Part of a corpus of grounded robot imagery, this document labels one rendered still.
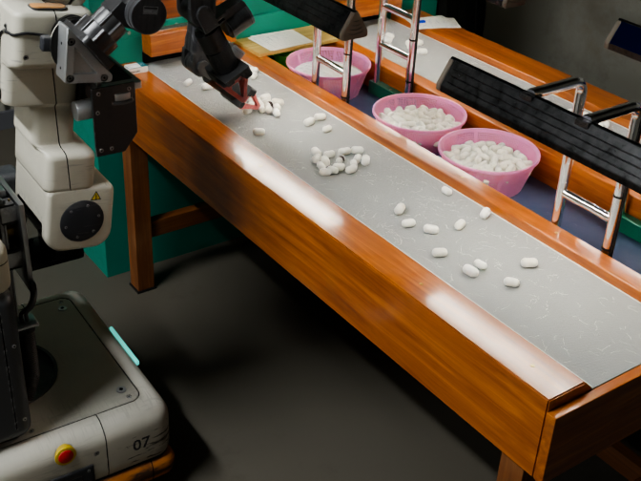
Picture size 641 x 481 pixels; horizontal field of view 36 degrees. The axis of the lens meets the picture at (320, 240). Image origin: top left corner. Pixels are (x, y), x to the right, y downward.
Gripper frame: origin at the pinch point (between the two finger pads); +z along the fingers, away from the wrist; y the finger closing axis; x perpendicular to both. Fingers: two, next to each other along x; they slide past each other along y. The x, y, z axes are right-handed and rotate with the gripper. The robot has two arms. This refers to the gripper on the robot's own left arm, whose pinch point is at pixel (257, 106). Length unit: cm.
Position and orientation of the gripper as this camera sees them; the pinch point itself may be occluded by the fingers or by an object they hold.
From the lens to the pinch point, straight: 278.8
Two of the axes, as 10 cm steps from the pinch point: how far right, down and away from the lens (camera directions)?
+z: 5.9, 3.6, 7.2
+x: -5.7, 8.2, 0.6
